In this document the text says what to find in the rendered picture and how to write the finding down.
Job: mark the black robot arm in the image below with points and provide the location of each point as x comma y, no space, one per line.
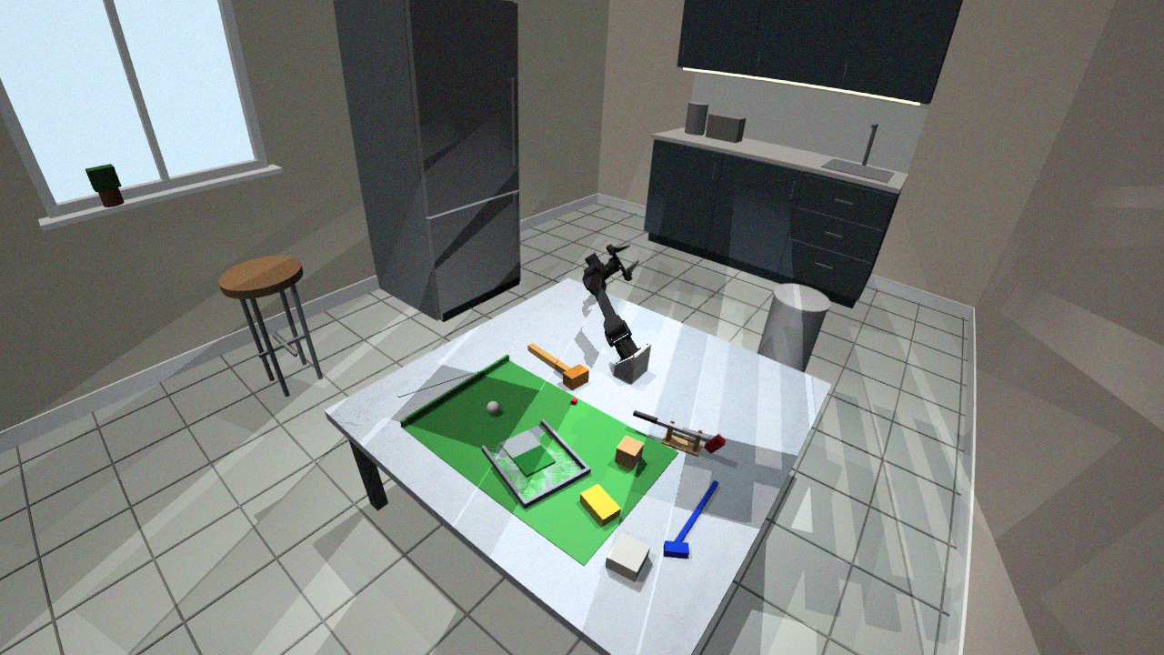
615,327

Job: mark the green flat mat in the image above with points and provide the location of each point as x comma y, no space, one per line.
457,429

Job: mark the blue golf putter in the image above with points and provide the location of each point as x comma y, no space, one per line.
678,549

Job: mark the yellow rectangular block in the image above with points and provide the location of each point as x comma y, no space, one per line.
600,505

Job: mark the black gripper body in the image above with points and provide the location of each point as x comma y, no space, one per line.
614,265

